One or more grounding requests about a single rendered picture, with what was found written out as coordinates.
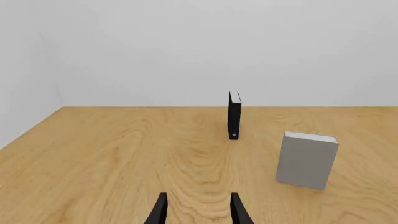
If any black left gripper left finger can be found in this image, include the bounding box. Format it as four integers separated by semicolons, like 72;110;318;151
143;192;168;224

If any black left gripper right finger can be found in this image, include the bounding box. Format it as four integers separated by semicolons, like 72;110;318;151
230;192;256;224

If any grey upright book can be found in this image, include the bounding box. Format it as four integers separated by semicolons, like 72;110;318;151
275;131;340;191

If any black upright book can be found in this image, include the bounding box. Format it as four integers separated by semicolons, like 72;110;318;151
228;91;243;141

